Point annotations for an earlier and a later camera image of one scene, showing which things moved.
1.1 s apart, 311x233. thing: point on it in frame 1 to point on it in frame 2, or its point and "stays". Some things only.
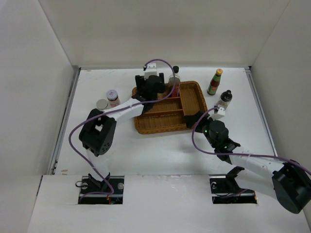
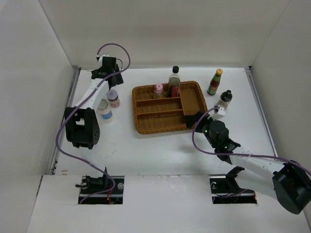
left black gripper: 140,82 to 119,80
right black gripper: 191,120 stays
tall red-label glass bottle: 176,93 stays
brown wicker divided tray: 168,113 stays
